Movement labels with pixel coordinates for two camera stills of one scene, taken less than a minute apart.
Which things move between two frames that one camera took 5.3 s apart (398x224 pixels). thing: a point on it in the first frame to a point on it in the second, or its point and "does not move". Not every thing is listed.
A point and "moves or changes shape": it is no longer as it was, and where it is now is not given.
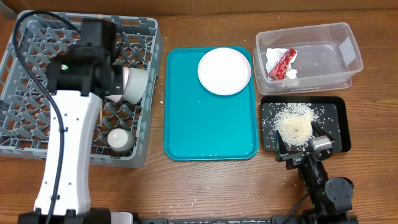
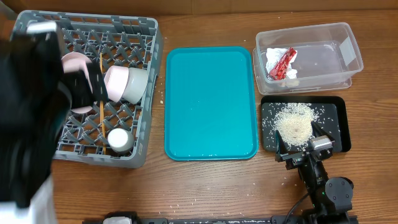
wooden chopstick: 101,114 moves or changes shape
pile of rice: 293,122 does not move
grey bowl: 136,84 does not move
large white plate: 224,71 moves or changes shape
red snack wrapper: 279,71 does not move
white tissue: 273,56 does not move
